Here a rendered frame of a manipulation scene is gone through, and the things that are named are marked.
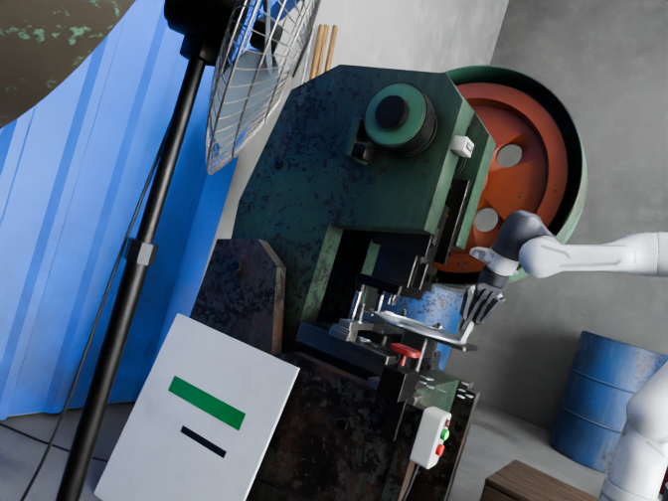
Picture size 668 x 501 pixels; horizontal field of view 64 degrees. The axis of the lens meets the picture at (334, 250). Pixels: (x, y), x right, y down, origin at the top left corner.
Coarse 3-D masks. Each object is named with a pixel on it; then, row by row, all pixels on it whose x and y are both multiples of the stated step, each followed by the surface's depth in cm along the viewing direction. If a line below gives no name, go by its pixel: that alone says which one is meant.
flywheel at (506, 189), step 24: (480, 96) 200; (504, 96) 196; (528, 96) 191; (504, 120) 198; (528, 120) 191; (552, 120) 186; (504, 144) 198; (528, 144) 192; (552, 144) 185; (504, 168) 195; (528, 168) 191; (552, 168) 184; (504, 192) 194; (528, 192) 190; (552, 192) 183; (504, 216) 193; (552, 216) 182; (480, 240) 196; (432, 264) 200; (456, 264) 195; (480, 264) 191
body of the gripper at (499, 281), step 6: (486, 270) 150; (480, 276) 151; (486, 276) 150; (492, 276) 149; (498, 276) 148; (504, 276) 149; (474, 282) 153; (480, 282) 151; (486, 282) 150; (492, 282) 149; (498, 282) 149; (504, 282) 150; (480, 288) 152; (486, 288) 152; (492, 288) 152; (498, 288) 153; (486, 294) 153; (498, 294) 154
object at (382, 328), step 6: (366, 312) 166; (378, 312) 175; (366, 318) 166; (372, 318) 165; (378, 318) 164; (378, 324) 163; (384, 324) 162; (378, 330) 163; (384, 330) 163; (390, 330) 166; (396, 330) 170; (402, 330) 175
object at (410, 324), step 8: (376, 312) 170; (384, 312) 174; (384, 320) 157; (392, 320) 162; (400, 320) 165; (408, 320) 177; (416, 320) 179; (408, 328) 151; (416, 328) 158; (424, 328) 161; (432, 328) 176; (432, 336) 150; (440, 336) 158; (448, 336) 165
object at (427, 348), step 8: (408, 336) 161; (416, 336) 160; (424, 336) 156; (408, 344) 160; (416, 344) 159; (424, 344) 158; (432, 344) 163; (448, 344) 152; (456, 344) 152; (464, 344) 158; (424, 352) 159; (432, 352) 165; (416, 360) 158; (424, 360) 161; (416, 368) 158; (424, 368) 163
